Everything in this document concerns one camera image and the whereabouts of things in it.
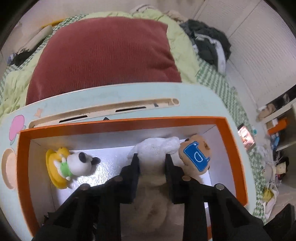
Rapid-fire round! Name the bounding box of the white louvered closet door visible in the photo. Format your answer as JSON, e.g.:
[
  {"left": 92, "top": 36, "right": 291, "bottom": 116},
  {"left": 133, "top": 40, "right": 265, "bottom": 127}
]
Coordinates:
[{"left": 194, "top": 1, "right": 295, "bottom": 107}]

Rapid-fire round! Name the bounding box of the orange cardboard box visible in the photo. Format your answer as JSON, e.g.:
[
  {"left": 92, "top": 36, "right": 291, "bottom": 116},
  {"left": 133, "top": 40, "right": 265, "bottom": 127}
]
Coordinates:
[{"left": 16, "top": 116, "right": 250, "bottom": 235}]

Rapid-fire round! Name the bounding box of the light blue cartoon lap table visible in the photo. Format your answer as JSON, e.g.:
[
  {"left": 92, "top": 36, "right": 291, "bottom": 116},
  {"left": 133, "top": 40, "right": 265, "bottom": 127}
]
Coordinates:
[{"left": 1, "top": 82, "right": 256, "bottom": 240}]

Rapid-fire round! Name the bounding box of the white towel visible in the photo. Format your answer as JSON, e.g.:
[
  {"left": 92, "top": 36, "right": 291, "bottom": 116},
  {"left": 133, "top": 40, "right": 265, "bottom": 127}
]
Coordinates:
[{"left": 127, "top": 137, "right": 180, "bottom": 233}]

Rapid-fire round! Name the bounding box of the green checkered bed sheet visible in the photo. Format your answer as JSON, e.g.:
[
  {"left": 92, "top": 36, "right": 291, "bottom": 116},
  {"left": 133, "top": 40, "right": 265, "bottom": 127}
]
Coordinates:
[{"left": 197, "top": 57, "right": 267, "bottom": 223}]

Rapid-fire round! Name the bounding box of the dark clothes pile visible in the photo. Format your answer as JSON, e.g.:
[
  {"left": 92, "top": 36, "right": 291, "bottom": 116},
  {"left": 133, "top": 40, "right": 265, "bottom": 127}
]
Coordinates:
[{"left": 180, "top": 19, "right": 231, "bottom": 75}]

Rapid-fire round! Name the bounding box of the yellow white dog figurine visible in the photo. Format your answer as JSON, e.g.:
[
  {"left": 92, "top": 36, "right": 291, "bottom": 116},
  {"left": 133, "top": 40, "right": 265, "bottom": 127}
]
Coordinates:
[{"left": 46, "top": 147, "right": 101, "bottom": 189}]

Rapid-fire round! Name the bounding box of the beige rolled pillow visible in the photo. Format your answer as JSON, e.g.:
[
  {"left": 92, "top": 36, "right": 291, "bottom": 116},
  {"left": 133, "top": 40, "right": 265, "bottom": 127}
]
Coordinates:
[{"left": 17, "top": 25, "right": 53, "bottom": 53}]

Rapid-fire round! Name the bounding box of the light green blanket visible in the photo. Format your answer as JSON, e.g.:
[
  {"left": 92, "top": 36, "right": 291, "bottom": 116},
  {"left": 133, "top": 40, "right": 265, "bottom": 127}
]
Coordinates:
[{"left": 1, "top": 9, "right": 200, "bottom": 118}]

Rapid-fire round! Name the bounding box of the brown plush with blue patch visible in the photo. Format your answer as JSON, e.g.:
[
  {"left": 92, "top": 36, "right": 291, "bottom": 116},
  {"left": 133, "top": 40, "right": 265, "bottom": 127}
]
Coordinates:
[{"left": 179, "top": 134, "right": 212, "bottom": 184}]

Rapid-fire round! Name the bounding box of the dark red pillow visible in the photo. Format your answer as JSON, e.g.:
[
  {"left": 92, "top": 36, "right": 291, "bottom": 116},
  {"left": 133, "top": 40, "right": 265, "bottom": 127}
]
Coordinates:
[{"left": 26, "top": 17, "right": 181, "bottom": 104}]

